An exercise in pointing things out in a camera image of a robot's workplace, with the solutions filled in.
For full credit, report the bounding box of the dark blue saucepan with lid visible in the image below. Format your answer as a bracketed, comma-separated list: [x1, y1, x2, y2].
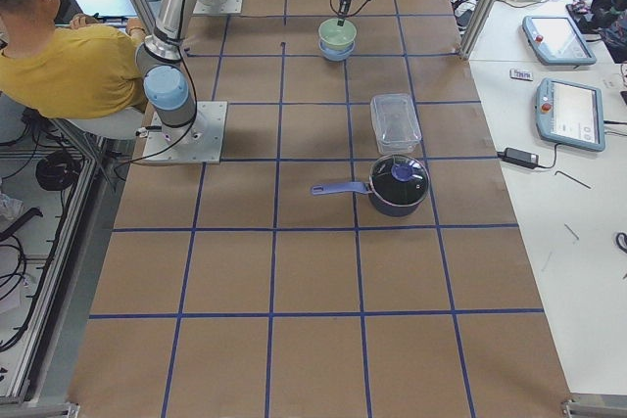
[311, 155, 430, 217]

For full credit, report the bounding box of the teach pendant near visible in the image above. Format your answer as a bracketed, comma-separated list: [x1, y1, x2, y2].
[534, 78, 605, 152]

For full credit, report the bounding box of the person in yellow shirt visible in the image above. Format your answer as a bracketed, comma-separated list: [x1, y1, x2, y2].
[1, 0, 148, 119]

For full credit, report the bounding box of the teach pendant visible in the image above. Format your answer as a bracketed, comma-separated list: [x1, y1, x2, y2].
[534, 78, 605, 152]
[521, 16, 597, 67]

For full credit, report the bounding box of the teach pendant far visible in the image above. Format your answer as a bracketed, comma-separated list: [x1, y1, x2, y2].
[521, 16, 597, 67]

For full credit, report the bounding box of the blue bowl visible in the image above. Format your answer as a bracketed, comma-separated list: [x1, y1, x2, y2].
[318, 41, 356, 62]

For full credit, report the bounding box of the green bowl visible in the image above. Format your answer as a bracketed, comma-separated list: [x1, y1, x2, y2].
[317, 19, 357, 51]

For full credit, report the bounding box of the black power adapter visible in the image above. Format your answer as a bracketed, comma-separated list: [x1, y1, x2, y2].
[497, 147, 539, 169]

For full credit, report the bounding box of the clear plastic food container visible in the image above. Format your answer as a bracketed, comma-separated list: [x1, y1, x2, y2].
[370, 93, 422, 155]

